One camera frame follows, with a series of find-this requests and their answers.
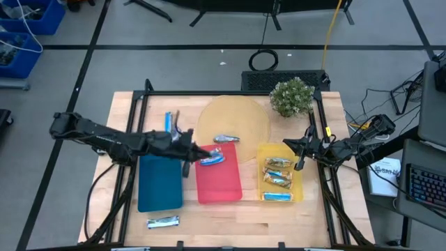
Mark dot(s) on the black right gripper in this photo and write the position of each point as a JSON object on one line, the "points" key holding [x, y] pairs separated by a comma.
{"points": [[317, 148]]}

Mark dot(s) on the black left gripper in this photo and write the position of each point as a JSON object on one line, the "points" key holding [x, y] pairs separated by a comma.
{"points": [[167, 144]]}

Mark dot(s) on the orange Chewy granola bar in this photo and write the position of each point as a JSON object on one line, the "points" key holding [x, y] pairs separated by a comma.
{"points": [[277, 181]]}

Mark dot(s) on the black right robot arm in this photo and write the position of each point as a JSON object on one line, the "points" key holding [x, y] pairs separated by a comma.
{"points": [[352, 146]]}

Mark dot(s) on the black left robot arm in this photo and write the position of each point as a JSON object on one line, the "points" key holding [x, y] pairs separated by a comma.
{"points": [[97, 136]]}

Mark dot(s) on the dark granola bar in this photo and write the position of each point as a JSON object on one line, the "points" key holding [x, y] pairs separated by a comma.
{"points": [[176, 130]]}

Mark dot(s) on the silver blue granola bar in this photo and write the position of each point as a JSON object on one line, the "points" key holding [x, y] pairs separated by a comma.
{"points": [[163, 221]]}

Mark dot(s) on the yellow plastic bin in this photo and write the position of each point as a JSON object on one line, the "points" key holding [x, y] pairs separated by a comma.
{"points": [[280, 151]]}

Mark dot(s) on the pink plastic bin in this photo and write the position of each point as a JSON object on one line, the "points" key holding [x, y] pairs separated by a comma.
{"points": [[217, 184]]}

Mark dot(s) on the round woven straw placemat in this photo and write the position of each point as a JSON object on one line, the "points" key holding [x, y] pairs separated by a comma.
{"points": [[233, 118]]}

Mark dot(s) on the potted plant in black pot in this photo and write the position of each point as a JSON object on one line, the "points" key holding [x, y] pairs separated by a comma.
{"points": [[292, 97]]}

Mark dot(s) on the blue rectangular mat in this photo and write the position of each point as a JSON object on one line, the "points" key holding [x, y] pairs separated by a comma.
{"points": [[160, 184]]}

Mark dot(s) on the black perforated computer case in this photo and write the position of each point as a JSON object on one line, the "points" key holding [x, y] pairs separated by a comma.
{"points": [[278, 80]]}

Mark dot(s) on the white booklet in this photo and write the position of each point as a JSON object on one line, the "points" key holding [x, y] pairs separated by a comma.
{"points": [[385, 176]]}

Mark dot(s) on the grey desk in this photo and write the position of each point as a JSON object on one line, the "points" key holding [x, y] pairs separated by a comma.
{"points": [[432, 104], [404, 209]]}

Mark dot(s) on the black backlit keyboard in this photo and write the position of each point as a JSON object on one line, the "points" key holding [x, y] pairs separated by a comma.
{"points": [[426, 186]]}

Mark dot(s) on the black partition curtain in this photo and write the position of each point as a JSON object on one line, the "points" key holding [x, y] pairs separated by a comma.
{"points": [[244, 4]]}

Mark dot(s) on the blue storage crate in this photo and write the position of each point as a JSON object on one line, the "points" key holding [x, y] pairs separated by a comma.
{"points": [[45, 24], [24, 59]]}

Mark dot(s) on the black table frame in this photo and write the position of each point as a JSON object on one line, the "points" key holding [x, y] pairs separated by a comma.
{"points": [[209, 93]]}

